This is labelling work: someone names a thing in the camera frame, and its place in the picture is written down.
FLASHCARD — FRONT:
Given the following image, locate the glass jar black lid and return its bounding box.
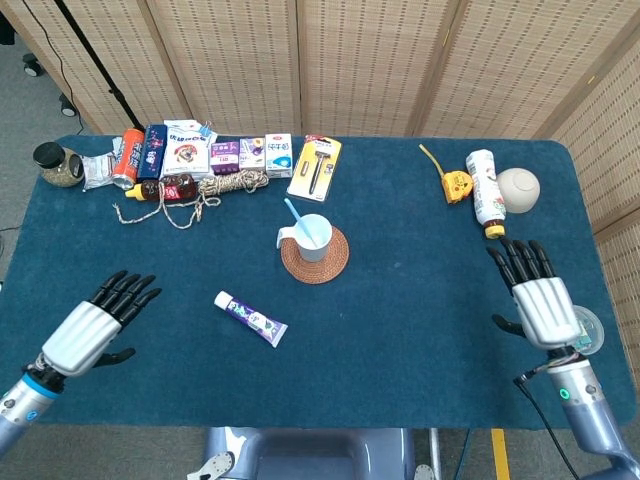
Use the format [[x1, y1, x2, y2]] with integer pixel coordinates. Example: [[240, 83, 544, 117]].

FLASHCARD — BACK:
[[32, 142, 85, 189]]

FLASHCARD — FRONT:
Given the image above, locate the brown bottle yellow cap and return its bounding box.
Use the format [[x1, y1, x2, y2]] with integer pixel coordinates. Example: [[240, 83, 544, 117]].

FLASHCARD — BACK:
[[124, 173, 198, 204]]

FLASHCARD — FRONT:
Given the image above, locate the metal table leg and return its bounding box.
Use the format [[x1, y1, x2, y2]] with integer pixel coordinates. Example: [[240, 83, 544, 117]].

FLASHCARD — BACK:
[[428, 428, 444, 480]]

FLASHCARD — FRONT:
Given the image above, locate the white mug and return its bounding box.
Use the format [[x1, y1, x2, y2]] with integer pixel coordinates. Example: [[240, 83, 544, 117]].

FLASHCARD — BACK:
[[276, 213, 334, 263]]

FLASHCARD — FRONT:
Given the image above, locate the silver foil packet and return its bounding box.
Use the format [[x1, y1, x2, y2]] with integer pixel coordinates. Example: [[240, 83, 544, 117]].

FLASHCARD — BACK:
[[79, 137, 124, 191]]

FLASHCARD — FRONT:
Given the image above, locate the purple toothpaste tube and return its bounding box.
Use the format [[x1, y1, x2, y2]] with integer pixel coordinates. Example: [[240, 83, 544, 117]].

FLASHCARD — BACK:
[[213, 290, 290, 349]]

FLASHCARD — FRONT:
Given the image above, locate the purple box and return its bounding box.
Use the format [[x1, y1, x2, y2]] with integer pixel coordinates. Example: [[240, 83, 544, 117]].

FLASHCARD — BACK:
[[209, 140, 242, 176]]

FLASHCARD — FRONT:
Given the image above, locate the light blue toothbrush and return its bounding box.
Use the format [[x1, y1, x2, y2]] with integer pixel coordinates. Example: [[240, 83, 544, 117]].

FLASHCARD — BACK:
[[283, 197, 321, 249]]

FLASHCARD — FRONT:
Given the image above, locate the beige bowl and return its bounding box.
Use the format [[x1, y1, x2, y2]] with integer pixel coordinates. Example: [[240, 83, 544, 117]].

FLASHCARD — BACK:
[[496, 167, 541, 215]]

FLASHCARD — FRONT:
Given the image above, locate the yellow tape measure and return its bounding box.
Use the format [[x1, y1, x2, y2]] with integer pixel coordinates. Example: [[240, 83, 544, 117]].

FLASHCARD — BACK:
[[418, 143, 474, 205]]

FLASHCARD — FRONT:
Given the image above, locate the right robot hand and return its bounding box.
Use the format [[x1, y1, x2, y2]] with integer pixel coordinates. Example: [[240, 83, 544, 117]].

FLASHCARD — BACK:
[[486, 237, 584, 351]]

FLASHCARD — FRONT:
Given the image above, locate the round woven rattan coaster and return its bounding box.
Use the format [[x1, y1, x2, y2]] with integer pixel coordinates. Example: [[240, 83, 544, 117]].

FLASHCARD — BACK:
[[280, 225, 351, 286]]

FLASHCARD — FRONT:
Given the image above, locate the razor in yellow package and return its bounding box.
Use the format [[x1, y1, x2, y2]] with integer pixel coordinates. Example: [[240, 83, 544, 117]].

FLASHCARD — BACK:
[[286, 133, 344, 204]]

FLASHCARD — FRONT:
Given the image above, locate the white cartoon snack bag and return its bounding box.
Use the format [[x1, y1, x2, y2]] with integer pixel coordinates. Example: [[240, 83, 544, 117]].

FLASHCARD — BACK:
[[159, 118, 219, 182]]

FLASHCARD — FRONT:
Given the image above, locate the bamboo folding screen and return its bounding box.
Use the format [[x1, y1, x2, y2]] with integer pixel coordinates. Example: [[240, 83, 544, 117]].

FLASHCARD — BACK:
[[0, 0, 640, 371]]

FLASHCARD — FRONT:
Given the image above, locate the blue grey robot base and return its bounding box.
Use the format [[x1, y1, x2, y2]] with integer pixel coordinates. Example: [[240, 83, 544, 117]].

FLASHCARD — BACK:
[[187, 427, 436, 480]]

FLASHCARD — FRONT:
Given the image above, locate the orange drink can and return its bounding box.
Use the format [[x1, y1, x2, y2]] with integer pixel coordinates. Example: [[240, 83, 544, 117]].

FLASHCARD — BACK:
[[111, 128, 146, 191]]

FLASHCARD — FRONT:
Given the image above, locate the clear tub of binder clips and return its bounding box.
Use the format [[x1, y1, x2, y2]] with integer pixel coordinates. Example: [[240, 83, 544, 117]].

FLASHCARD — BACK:
[[571, 304, 606, 357]]

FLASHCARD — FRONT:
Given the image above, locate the white purple drink carton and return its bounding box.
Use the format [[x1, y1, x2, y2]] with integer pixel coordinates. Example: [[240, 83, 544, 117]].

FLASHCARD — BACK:
[[238, 137, 267, 171]]

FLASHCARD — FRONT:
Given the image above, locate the white blue milk carton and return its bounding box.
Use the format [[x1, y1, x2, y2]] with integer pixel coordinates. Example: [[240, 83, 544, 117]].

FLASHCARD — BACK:
[[264, 132, 294, 179]]

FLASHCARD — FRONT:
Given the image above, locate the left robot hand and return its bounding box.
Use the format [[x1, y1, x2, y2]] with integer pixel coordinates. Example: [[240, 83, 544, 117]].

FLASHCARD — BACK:
[[39, 270, 163, 377]]

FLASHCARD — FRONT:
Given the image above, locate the dark blue box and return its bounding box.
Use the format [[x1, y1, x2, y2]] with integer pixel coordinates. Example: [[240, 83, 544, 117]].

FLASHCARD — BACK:
[[135, 124, 168, 183]]

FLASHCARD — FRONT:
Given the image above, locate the dark teal table mat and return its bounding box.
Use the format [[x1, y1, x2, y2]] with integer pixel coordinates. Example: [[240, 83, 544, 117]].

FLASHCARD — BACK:
[[0, 134, 626, 431]]

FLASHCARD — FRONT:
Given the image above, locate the thin black hanging cable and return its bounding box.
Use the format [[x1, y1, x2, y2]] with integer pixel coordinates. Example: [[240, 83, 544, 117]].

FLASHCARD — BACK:
[[32, 0, 85, 134]]

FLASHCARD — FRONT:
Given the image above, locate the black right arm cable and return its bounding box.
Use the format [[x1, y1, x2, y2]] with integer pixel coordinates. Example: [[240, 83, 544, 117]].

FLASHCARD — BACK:
[[513, 370, 581, 480]]

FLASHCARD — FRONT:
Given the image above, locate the white bottle yellow cap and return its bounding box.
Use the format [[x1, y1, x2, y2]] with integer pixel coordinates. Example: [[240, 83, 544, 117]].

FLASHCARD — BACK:
[[465, 149, 508, 240]]

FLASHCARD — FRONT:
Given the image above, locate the beige braided rope bundle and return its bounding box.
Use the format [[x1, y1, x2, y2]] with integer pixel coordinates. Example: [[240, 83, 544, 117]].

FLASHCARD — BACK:
[[112, 168, 271, 231]]

